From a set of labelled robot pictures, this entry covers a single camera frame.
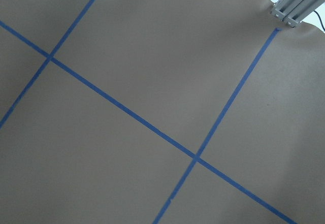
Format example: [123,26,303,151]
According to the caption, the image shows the aluminium frame post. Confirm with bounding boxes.
[270,0,324,28]

